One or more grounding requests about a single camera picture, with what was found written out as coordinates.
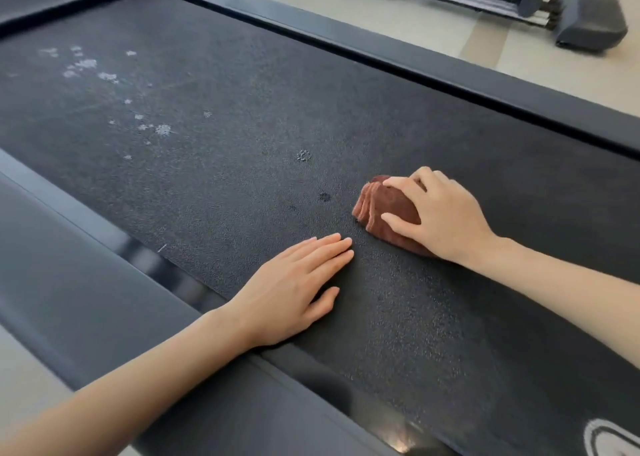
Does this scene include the person's left hand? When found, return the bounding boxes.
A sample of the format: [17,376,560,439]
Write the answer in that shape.
[217,233,355,350]

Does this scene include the person's right hand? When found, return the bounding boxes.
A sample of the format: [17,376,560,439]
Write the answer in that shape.
[381,166,503,267]

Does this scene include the person's right forearm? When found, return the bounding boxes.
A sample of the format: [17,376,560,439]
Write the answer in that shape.
[462,235,640,357]

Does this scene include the person's left forearm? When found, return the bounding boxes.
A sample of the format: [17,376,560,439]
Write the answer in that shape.
[0,310,261,456]

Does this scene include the brown cleaning cloth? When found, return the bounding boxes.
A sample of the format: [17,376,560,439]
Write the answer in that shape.
[351,174,436,259]

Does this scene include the stained grey treadmill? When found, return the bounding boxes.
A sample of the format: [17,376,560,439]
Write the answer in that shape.
[0,0,640,456]

